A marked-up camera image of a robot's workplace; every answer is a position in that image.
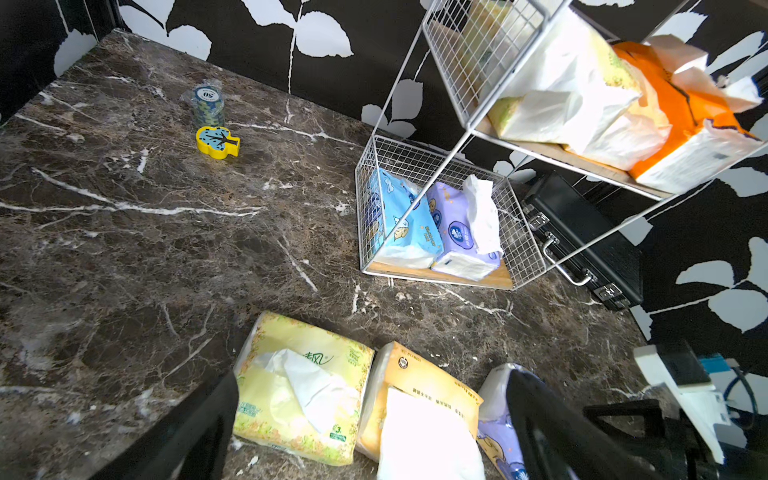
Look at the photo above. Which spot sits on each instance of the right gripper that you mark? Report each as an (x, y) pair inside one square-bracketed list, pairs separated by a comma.
[(673, 447)]

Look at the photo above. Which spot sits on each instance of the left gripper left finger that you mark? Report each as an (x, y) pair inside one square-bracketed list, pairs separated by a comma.
[(190, 442)]

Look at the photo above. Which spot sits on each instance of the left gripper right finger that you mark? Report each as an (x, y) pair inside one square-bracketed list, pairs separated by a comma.
[(557, 442)]

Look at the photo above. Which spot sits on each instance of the light yellow tissue pack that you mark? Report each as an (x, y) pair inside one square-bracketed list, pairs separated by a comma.
[(301, 389)]

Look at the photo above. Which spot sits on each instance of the orange-yellow tissue pack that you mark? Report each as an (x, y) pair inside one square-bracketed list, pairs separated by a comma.
[(418, 421)]

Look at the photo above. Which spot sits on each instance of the pale yellow tissue pack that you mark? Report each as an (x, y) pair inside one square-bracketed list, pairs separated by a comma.
[(570, 90)]

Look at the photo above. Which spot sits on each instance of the purple tissue pack bottom shelf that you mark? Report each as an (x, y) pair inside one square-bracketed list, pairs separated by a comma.
[(467, 221)]

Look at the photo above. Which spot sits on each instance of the blue tissue pack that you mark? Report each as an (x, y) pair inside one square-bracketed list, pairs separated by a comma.
[(397, 233)]

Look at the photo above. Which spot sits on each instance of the orange tissue pack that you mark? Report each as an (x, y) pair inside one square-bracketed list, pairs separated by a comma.
[(705, 138)]

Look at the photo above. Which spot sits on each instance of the black carrying case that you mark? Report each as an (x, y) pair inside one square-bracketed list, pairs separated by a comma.
[(568, 225)]

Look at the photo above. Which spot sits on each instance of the yellow clock toy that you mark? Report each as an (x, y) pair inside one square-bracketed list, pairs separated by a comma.
[(217, 142)]

